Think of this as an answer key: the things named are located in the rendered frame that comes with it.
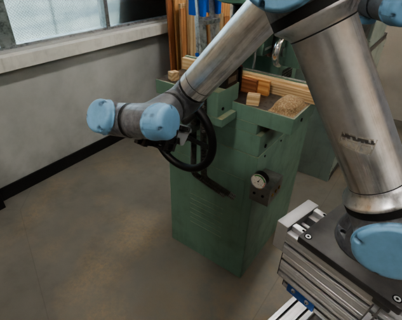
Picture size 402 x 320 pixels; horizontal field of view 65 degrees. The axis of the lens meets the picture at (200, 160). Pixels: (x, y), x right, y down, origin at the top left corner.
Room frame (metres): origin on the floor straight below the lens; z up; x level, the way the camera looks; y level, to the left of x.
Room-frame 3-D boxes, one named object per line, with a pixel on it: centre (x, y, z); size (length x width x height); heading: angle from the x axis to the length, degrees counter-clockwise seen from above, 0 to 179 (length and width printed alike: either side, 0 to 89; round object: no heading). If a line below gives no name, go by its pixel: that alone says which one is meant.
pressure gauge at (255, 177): (0.91, -0.22, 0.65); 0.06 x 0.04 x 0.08; 55
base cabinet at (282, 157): (1.33, -0.19, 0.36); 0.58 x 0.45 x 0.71; 145
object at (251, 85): (1.16, -0.13, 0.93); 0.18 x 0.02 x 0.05; 55
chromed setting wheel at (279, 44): (1.26, -0.30, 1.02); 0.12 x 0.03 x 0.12; 145
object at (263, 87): (1.17, -0.14, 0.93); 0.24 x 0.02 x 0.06; 55
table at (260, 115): (1.13, -0.08, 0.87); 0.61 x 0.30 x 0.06; 55
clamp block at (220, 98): (1.06, -0.03, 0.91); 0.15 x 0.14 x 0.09; 55
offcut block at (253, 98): (1.03, -0.18, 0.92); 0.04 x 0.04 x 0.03; 75
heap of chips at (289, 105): (1.00, -0.30, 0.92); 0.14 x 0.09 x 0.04; 145
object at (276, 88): (1.16, -0.22, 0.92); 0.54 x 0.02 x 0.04; 55
